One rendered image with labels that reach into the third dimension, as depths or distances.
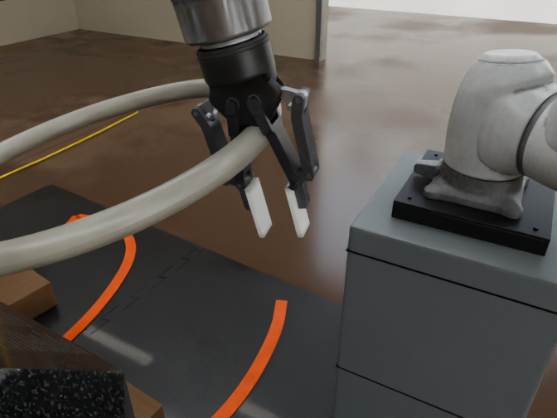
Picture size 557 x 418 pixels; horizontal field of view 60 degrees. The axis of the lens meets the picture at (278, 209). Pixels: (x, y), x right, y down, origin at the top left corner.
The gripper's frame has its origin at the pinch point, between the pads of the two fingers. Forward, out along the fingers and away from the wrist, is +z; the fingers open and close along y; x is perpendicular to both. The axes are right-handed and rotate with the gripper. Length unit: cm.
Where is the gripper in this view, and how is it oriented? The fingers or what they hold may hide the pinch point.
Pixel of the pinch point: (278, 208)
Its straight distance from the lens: 57.7
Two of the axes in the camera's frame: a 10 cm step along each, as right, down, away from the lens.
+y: -9.2, 0.3, 4.0
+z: 2.4, 8.4, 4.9
